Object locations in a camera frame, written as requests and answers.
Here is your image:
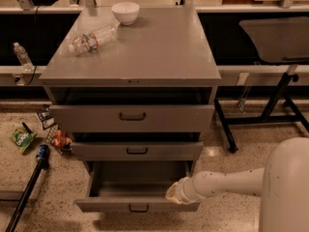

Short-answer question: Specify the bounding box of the white ceramic bowl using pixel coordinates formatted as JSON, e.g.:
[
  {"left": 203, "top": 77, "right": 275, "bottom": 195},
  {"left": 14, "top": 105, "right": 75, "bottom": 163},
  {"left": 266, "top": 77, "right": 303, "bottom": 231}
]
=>
[{"left": 111, "top": 2, "right": 140, "bottom": 25}]

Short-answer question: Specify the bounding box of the grey bottom drawer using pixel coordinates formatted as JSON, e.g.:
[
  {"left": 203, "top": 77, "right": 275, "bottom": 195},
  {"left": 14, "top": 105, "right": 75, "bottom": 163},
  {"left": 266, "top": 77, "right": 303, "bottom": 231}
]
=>
[{"left": 75, "top": 160, "right": 199, "bottom": 213}]

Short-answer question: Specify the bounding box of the black white snack packet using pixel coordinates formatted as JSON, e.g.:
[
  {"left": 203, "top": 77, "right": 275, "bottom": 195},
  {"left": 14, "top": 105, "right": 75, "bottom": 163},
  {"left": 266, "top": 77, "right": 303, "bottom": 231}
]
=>
[{"left": 36, "top": 112, "right": 55, "bottom": 130}]

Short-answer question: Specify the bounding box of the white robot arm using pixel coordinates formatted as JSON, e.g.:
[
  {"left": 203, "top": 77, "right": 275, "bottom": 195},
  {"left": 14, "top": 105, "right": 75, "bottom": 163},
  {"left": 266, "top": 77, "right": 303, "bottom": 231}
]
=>
[{"left": 165, "top": 137, "right": 309, "bottom": 232}]

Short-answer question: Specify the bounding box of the grey drawer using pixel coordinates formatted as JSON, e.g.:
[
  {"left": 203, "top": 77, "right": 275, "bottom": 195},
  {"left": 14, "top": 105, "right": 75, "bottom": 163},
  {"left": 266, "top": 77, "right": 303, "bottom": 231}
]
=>
[
  {"left": 75, "top": 160, "right": 199, "bottom": 213},
  {"left": 50, "top": 105, "right": 214, "bottom": 132},
  {"left": 71, "top": 142, "right": 203, "bottom": 161}
]

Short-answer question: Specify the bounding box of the green snack bag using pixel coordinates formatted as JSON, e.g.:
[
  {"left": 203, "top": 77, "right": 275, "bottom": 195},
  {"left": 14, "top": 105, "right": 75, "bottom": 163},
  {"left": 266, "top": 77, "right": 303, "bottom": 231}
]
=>
[{"left": 10, "top": 128, "right": 37, "bottom": 154}]

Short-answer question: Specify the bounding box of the blue soda can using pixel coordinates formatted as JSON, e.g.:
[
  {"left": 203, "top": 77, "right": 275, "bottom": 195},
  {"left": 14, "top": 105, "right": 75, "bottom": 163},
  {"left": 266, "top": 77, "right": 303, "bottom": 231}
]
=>
[{"left": 36, "top": 144, "right": 50, "bottom": 163}]

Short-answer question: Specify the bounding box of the grey top drawer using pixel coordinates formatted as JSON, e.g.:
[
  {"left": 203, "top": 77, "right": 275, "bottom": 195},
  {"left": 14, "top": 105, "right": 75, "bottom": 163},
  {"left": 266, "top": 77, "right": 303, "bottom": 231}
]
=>
[{"left": 50, "top": 105, "right": 214, "bottom": 132}]

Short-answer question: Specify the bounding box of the grey middle drawer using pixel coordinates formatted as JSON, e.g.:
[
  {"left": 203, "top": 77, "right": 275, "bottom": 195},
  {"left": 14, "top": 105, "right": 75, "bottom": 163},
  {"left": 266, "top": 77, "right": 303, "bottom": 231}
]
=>
[{"left": 71, "top": 142, "right": 203, "bottom": 161}]

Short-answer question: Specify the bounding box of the black table stand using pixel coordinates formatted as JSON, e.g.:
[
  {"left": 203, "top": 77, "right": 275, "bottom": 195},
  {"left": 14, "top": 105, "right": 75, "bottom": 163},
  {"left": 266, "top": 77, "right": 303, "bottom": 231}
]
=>
[{"left": 214, "top": 64, "right": 309, "bottom": 153}]

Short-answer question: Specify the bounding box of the black pole on floor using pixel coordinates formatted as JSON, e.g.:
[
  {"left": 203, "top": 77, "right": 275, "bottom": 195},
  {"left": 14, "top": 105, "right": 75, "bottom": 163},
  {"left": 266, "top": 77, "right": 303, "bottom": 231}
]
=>
[{"left": 5, "top": 159, "right": 49, "bottom": 232}]

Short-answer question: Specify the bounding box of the clear plastic bottle standing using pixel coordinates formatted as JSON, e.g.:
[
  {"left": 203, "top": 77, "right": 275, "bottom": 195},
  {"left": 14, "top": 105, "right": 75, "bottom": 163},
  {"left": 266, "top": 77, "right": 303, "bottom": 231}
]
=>
[{"left": 14, "top": 43, "right": 34, "bottom": 73}]

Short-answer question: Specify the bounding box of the grey metal drawer cabinet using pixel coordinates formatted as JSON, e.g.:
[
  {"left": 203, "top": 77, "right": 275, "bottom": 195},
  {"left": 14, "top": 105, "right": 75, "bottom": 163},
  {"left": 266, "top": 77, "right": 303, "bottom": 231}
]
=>
[{"left": 39, "top": 6, "right": 222, "bottom": 176}]

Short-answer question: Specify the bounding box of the clear plastic bottle lying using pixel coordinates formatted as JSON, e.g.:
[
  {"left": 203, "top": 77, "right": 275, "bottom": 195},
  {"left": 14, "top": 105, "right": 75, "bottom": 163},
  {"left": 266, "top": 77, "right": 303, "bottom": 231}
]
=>
[{"left": 69, "top": 24, "right": 118, "bottom": 55}]

